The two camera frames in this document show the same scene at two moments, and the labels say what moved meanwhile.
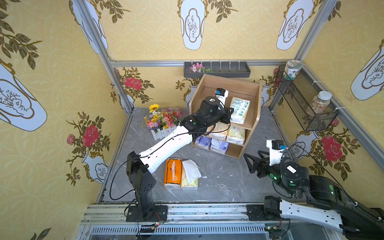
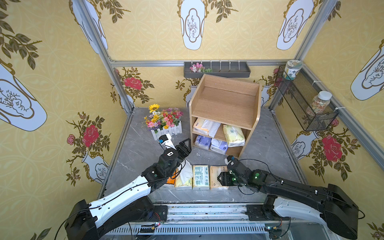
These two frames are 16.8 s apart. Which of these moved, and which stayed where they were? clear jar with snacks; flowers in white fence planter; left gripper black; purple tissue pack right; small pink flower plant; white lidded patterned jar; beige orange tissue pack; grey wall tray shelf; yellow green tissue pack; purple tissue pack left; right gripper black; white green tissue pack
Moved: right gripper black; white green tissue pack; left gripper black; beige orange tissue pack
Stayed: clear jar with snacks; yellow green tissue pack; grey wall tray shelf; purple tissue pack right; flowers in white fence planter; small pink flower plant; white lidded patterned jar; purple tissue pack left
